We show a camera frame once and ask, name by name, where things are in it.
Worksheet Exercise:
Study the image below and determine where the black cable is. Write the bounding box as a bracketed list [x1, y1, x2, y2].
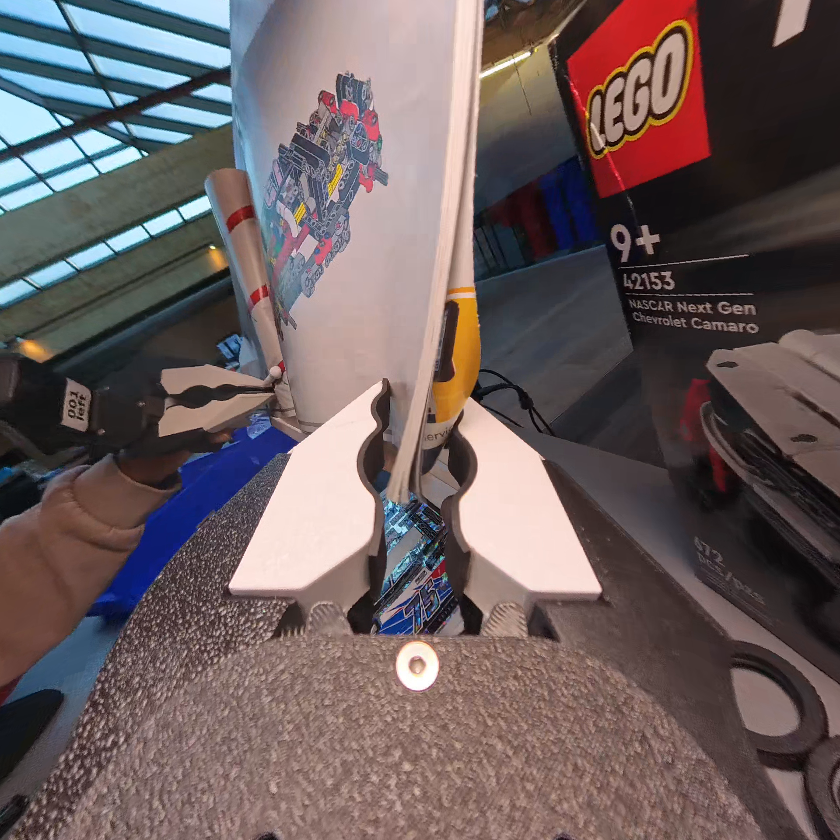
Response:
[476, 367, 559, 434]

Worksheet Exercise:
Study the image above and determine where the lego instruction booklet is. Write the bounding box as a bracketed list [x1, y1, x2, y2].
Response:
[205, 0, 487, 503]

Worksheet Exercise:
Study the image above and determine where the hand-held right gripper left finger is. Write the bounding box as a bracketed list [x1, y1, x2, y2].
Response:
[228, 379, 389, 609]

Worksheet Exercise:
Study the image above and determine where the blue bin with white tag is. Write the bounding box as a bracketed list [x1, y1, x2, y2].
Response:
[85, 420, 299, 621]

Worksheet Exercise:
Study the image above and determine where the person's left hand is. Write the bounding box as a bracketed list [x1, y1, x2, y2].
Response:
[115, 430, 234, 491]

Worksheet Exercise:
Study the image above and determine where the holographic sticker sheet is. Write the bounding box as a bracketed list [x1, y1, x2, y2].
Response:
[374, 495, 460, 636]

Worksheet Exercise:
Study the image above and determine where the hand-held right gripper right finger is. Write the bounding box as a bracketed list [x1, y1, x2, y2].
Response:
[441, 394, 603, 616]

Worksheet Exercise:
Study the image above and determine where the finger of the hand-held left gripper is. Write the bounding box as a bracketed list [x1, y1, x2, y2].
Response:
[159, 364, 277, 399]
[157, 392, 274, 441]

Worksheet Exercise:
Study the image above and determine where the black lego set box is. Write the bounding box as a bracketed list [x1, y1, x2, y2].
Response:
[551, 0, 840, 657]

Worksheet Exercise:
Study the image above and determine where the black lego tyre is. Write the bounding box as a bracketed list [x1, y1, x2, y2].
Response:
[804, 735, 840, 840]
[728, 640, 828, 772]

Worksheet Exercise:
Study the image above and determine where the stack of coloured storage bins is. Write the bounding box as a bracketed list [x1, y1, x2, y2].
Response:
[472, 156, 599, 265]

